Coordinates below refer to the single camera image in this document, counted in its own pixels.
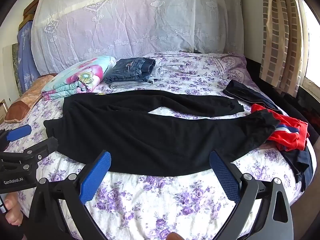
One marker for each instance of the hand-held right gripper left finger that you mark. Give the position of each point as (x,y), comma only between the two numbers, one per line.
(96,177)

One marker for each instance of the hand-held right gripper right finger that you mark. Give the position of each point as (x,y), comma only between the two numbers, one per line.
(225,177)

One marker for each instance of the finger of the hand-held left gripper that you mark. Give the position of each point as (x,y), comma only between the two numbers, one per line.
(42,148)
(18,132)

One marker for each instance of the black pants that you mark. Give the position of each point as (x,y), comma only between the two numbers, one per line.
(137,135)

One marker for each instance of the person's left hand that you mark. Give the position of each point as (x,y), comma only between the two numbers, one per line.
(12,210)

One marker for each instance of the person's right hand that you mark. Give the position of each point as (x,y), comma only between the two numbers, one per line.
(175,236)

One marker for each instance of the wooden nightstand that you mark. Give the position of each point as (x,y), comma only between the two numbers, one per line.
(3,110)

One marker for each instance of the brown pillow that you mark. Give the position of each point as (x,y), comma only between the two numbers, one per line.
(22,102)

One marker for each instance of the purple floral bed sheet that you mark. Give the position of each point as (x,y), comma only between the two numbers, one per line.
(150,200)

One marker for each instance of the red striped garment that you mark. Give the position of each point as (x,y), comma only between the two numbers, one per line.
(287,135)

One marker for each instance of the blue printed cloth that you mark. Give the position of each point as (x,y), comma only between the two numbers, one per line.
(25,55)

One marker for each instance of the folded floral quilt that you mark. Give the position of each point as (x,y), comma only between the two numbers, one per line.
(80,77)

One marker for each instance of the navy garment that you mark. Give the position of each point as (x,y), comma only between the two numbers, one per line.
(250,93)

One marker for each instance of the folded blue jeans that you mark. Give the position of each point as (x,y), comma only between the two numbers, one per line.
(130,67)

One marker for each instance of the purple floral pillow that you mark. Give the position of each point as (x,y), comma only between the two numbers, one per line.
(230,62)

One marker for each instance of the wooden cabinet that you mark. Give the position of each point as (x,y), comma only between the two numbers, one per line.
(30,12)

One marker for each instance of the beige checked curtain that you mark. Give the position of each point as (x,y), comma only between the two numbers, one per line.
(277,42)

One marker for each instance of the window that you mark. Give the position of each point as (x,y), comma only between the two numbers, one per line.
(310,55)

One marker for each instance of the greenish wall picture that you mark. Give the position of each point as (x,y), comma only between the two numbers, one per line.
(16,65)

